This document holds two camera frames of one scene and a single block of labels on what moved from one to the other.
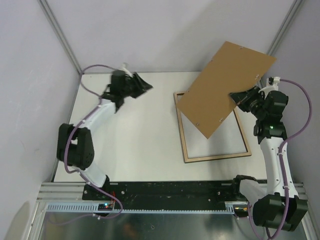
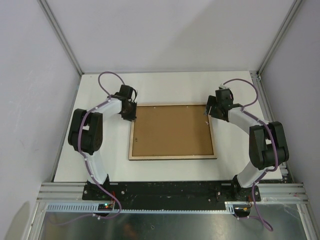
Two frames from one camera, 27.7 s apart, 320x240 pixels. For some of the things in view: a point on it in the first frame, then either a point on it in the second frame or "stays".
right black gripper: x=241 y=98 to x=211 y=101
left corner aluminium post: x=56 y=25 stays
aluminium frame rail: x=51 y=192 stays
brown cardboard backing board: x=208 y=102 to x=169 y=130
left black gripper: x=141 y=87 to x=131 y=117
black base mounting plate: x=165 y=194 stays
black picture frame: x=177 y=95 to x=171 y=132
